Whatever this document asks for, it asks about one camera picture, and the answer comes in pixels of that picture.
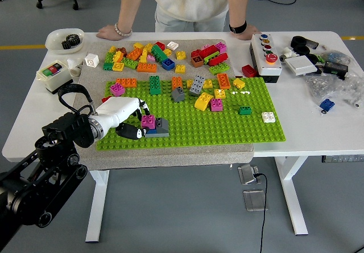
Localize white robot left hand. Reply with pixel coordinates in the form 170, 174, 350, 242
95, 96, 151, 140

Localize person's right hand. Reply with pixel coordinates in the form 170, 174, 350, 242
96, 24, 132, 41

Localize person's left hand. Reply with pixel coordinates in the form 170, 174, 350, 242
235, 23, 262, 41

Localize grey sloped toy brick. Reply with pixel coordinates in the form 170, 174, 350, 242
155, 118, 169, 135
171, 86, 185, 103

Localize orange long toy brick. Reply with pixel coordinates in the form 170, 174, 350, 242
136, 62, 158, 73
115, 77, 138, 88
217, 73, 231, 90

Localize red curved toy brick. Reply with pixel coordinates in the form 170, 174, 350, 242
207, 52, 229, 67

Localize green long toy brick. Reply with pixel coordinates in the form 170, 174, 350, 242
150, 44, 168, 64
149, 75, 162, 96

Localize lime flat toy brick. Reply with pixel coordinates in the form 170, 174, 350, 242
202, 51, 221, 64

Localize large red toy brick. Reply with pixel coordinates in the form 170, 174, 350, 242
198, 45, 220, 60

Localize lime long toy brick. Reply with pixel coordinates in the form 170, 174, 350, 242
208, 62, 231, 76

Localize grey long toy brick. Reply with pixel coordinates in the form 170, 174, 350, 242
189, 74, 205, 97

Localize green baseplate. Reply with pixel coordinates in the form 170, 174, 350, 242
96, 76, 286, 151

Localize yellow curved toy brick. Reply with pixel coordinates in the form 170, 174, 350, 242
194, 92, 214, 112

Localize black wristwatch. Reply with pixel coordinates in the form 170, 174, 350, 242
228, 19, 247, 35

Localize white cube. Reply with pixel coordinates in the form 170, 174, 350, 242
84, 53, 100, 69

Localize push-button control box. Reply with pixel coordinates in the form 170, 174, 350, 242
249, 32, 283, 84

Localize white pipe fitting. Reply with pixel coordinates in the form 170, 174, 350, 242
279, 46, 299, 63

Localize black tape roll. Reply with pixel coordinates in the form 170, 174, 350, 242
290, 35, 309, 48
294, 45, 311, 56

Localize white bowl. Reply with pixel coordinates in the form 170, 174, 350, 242
45, 28, 86, 55

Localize grey-brown mat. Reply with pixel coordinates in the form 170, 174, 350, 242
60, 39, 255, 172

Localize clear bag of screws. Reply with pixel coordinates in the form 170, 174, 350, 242
304, 73, 346, 106

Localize clear bag blue parts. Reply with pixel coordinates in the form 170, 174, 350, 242
320, 50, 352, 66

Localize black power adapter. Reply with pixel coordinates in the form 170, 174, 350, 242
323, 61, 349, 81

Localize white table leg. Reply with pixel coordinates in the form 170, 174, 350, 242
85, 169, 110, 243
274, 156, 309, 236

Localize clear bag of parts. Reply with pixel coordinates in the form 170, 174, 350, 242
340, 70, 364, 109

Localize table height control panel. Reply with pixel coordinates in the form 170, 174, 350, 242
321, 155, 364, 164

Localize bead bracelet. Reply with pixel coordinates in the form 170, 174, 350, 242
113, 22, 134, 37

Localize white switch panel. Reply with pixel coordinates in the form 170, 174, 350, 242
284, 56, 319, 77

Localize white red-green switch box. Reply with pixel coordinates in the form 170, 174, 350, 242
36, 60, 74, 95

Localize black power cord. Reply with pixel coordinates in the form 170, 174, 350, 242
253, 172, 270, 253

